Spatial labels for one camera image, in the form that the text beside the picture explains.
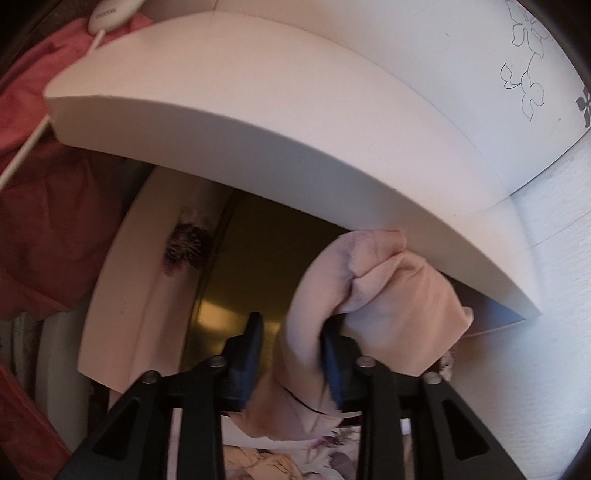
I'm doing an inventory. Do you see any beige cloth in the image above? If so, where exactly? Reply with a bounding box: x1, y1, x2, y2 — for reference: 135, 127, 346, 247
224, 445, 305, 480

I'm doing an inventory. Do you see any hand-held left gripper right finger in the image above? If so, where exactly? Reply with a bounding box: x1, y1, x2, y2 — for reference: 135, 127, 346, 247
320, 330, 527, 480

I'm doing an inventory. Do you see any white cable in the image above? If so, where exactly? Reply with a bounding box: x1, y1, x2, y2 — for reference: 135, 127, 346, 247
0, 31, 105, 190

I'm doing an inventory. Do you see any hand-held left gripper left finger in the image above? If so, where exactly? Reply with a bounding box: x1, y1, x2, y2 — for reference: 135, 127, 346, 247
55, 311, 265, 480

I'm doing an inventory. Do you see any floral printed sheet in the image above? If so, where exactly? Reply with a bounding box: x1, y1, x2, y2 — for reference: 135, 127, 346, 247
222, 422, 365, 480

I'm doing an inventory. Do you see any red blanket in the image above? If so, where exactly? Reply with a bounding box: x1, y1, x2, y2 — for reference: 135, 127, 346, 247
0, 14, 155, 480

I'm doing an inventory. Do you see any white panel with flower outlines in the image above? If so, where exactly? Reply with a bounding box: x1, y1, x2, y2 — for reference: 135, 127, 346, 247
139, 0, 591, 197

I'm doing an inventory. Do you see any white nightstand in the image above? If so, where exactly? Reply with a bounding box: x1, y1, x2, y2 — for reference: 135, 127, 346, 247
43, 9, 543, 319

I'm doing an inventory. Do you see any pale pink cloth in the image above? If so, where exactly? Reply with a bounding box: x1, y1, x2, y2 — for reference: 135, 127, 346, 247
226, 229, 475, 441

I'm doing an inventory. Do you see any white corded controller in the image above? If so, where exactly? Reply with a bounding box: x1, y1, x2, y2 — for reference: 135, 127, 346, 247
89, 0, 144, 34

